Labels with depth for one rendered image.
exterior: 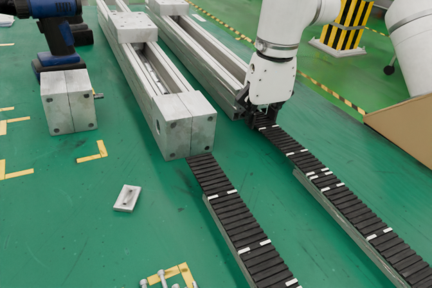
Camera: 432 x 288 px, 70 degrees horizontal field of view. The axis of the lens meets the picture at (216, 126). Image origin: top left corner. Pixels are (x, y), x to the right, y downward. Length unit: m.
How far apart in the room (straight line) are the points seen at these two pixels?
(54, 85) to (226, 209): 0.41
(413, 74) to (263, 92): 0.40
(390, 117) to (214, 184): 0.48
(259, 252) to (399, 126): 0.49
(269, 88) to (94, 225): 0.40
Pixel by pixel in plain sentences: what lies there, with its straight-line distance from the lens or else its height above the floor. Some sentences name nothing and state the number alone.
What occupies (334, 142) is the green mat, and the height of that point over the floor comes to 0.78.
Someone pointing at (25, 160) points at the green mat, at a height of 0.78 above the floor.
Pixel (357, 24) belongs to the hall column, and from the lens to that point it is 3.94.
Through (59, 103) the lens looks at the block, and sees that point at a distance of 0.66.
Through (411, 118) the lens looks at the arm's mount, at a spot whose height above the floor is 0.85.
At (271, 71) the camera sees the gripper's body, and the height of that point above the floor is 0.94.
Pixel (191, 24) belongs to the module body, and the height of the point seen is 0.86.
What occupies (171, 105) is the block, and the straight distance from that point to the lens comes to 0.59.
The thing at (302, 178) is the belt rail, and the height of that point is 0.79.
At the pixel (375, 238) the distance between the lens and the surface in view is 0.53.
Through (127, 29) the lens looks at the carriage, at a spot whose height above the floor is 0.90.
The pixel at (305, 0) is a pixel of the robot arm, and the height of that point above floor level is 1.07.
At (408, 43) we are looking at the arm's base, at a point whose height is 0.97.
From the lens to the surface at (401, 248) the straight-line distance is 0.54.
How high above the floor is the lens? 1.18
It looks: 34 degrees down
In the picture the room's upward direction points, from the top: 7 degrees clockwise
